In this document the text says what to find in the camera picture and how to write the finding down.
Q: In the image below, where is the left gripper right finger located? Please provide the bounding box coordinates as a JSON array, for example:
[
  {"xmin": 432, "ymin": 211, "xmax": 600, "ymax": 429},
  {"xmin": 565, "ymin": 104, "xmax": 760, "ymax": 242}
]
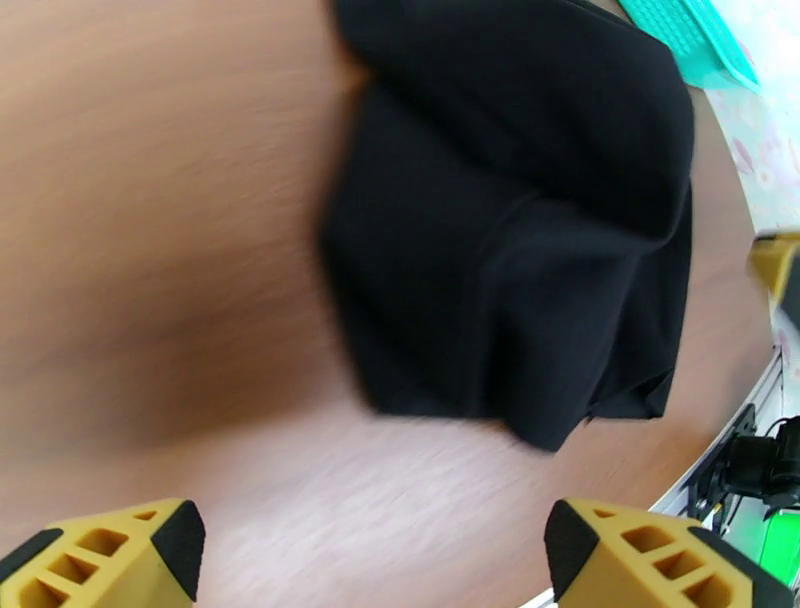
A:
[{"xmin": 542, "ymin": 497, "xmax": 797, "ymax": 608}]

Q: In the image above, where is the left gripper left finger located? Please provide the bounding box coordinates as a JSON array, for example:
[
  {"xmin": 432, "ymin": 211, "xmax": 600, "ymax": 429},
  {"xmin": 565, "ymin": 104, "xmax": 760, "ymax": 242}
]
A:
[{"xmin": 0, "ymin": 497, "xmax": 208, "ymax": 608}]

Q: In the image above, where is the black garment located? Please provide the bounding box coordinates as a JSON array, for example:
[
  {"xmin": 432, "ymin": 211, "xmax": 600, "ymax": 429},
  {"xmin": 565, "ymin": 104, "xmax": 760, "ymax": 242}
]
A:
[{"xmin": 317, "ymin": 0, "xmax": 697, "ymax": 453}]

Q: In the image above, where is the teal plastic laundry basket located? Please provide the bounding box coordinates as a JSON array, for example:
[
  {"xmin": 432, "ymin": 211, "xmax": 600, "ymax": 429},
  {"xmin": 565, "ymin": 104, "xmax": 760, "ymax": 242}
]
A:
[{"xmin": 615, "ymin": 0, "xmax": 763, "ymax": 96}]

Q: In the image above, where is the bright green object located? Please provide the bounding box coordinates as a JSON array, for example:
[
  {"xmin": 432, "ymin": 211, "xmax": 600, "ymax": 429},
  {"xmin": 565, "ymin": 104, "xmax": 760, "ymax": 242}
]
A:
[{"xmin": 757, "ymin": 507, "xmax": 800, "ymax": 590}]

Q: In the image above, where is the aluminium table side rail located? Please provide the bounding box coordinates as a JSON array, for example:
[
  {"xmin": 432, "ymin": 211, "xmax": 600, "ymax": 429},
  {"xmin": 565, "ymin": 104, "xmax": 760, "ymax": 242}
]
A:
[{"xmin": 746, "ymin": 346, "xmax": 791, "ymax": 439}]

